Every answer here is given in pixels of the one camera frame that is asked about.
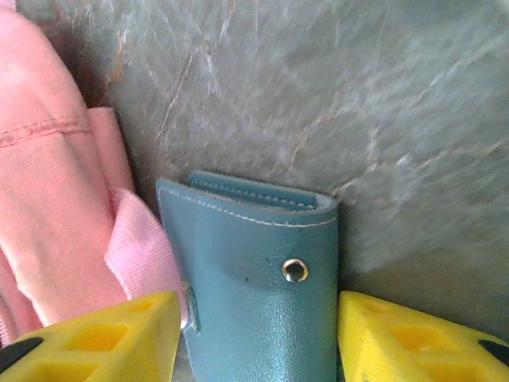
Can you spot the small teal notebook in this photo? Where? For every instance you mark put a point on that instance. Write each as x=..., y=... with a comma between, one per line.
x=258, y=318

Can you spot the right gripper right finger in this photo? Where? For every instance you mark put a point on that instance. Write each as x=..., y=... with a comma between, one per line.
x=417, y=350

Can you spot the pink school backpack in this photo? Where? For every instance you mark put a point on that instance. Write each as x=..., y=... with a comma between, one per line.
x=40, y=179

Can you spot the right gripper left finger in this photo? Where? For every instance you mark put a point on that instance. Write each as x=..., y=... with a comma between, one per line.
x=99, y=350

